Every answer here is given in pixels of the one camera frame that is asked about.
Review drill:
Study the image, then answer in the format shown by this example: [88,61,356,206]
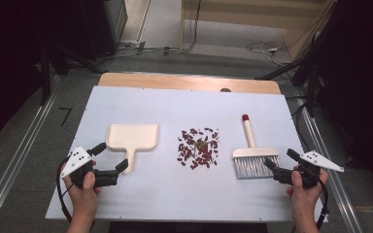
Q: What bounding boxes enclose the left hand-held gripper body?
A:
[60,146,119,190]

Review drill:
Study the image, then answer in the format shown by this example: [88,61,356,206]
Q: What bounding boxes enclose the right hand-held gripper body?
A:
[273,150,345,190]

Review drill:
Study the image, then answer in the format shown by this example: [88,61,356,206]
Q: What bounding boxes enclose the cream brush with red tip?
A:
[232,114,281,180]

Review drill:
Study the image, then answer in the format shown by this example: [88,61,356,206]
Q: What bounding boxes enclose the cream plastic dustpan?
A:
[105,123,160,175]

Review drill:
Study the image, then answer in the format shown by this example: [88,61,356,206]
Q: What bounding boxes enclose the pile of red beans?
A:
[176,126,221,171]

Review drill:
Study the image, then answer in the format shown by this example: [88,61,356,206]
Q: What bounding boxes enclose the person's right hand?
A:
[286,168,330,214]

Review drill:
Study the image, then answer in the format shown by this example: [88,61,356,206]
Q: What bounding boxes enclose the person's left hand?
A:
[61,160,102,218]

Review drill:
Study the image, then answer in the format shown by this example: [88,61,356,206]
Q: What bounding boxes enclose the black stand legs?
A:
[254,32,323,119]
[39,42,106,107]

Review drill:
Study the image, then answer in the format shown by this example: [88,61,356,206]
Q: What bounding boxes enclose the black curtain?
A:
[0,0,129,151]
[299,0,373,183]

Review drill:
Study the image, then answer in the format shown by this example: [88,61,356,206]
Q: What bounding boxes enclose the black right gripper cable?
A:
[315,176,331,231]

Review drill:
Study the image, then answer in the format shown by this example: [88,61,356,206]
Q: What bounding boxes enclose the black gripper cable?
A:
[55,154,76,225]
[315,176,331,231]

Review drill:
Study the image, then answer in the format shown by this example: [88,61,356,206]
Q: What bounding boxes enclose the metal floor rail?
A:
[294,96,365,233]
[0,76,63,233]

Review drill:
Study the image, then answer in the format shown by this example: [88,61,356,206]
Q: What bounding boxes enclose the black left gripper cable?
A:
[55,154,76,225]

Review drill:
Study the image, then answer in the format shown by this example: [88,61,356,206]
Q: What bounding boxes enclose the white floor cable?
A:
[246,40,294,68]

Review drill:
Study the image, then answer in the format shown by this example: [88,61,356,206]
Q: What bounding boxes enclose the black hanging cable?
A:
[187,0,204,52]

